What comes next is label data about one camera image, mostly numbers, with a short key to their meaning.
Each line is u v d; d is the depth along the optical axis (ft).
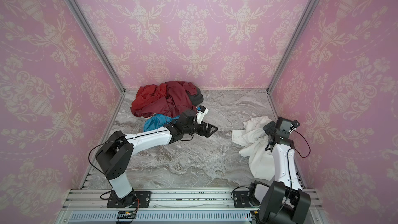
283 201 1.29
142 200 2.44
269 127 2.45
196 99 3.48
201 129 2.48
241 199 2.40
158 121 3.19
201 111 2.50
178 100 3.25
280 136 1.98
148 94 3.37
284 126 2.06
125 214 2.39
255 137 2.82
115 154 1.63
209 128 2.49
